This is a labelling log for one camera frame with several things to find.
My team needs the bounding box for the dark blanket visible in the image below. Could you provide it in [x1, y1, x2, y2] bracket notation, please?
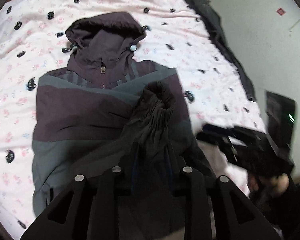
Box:
[164, 0, 257, 103]

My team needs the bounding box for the pink floral bed sheet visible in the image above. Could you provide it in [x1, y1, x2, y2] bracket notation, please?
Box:
[0, 0, 268, 233]

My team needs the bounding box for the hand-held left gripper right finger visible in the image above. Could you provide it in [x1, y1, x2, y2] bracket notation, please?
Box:
[164, 147, 282, 240]

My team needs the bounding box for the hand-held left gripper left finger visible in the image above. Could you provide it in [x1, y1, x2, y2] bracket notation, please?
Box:
[20, 142, 138, 240]

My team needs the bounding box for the purple grey hooded jacket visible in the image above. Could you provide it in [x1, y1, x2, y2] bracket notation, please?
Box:
[31, 11, 217, 240]

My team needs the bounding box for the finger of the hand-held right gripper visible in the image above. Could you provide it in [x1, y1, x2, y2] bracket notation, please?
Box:
[196, 131, 228, 147]
[202, 123, 234, 134]

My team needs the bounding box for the person's right hand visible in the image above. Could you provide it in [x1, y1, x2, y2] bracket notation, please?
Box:
[269, 173, 290, 197]

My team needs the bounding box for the person's right forearm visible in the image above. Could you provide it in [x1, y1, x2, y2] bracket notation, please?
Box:
[249, 172, 300, 233]

